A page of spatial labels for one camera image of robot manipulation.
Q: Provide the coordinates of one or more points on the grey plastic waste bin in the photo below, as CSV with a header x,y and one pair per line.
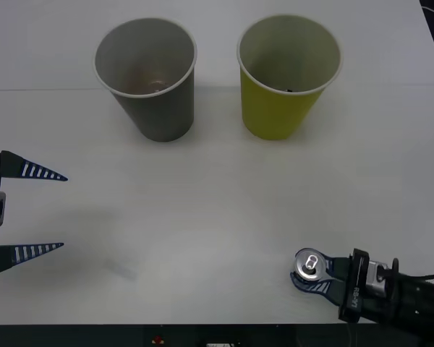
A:
x,y
166,115

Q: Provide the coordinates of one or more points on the red button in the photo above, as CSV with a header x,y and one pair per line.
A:
x,y
158,339

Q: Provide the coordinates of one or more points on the dark robot base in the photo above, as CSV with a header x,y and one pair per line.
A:
x,y
76,336

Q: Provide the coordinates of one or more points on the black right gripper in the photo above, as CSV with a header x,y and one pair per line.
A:
x,y
356,285

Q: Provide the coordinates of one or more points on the silver patterned drink can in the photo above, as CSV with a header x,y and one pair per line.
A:
x,y
310,265

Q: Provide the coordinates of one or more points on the yellow-green plastic waste bin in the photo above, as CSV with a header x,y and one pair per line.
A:
x,y
271,115

